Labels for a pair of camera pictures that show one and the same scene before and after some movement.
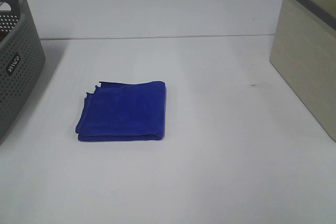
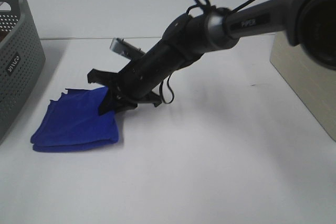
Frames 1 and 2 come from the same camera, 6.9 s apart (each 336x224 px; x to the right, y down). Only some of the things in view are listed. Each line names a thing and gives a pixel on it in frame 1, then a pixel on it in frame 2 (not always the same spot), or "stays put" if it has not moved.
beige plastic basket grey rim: (303, 51) stays put
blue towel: (124, 111) -> (73, 122)
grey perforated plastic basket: (22, 55) stays put
